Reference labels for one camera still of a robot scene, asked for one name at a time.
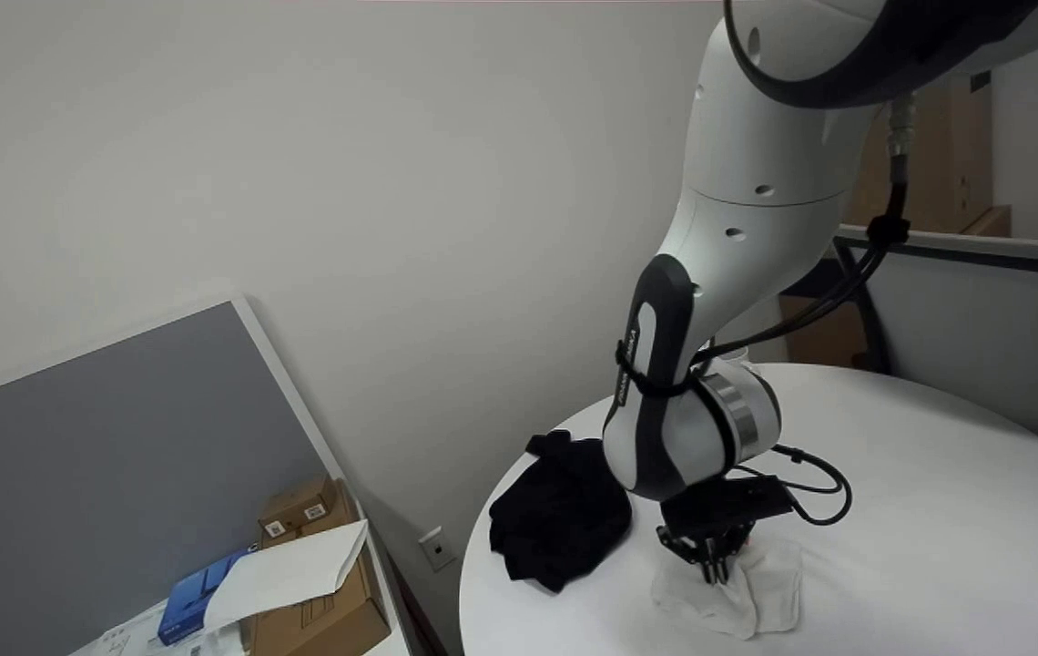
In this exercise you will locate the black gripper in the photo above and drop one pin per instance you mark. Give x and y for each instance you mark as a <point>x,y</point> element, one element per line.
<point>718,505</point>

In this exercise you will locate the white cloth with red stripe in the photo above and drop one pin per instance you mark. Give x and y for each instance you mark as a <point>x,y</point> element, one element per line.
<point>764,597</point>

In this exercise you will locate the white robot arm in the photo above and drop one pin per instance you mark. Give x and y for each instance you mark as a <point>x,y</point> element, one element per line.
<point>779,129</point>

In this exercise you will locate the black crumpled cloth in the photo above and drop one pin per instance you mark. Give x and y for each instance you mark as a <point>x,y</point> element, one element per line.
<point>564,517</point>

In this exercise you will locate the cardboard box on desk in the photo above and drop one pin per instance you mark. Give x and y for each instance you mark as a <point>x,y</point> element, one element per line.
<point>338,626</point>

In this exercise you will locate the white paper sheet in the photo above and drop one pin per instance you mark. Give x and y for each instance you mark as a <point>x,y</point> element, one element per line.
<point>287,573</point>

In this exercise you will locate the grey office chair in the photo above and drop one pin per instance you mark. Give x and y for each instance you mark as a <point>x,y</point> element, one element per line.
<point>960,314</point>

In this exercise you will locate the stacked cardboard boxes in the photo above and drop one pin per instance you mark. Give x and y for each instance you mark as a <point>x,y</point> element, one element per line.
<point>949,188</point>

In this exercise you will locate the blue object on desk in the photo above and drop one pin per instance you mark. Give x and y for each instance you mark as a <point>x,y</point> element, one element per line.
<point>189,604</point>

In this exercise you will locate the grey partition panel white frame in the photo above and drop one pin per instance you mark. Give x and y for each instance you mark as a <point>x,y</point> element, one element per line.
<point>140,462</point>

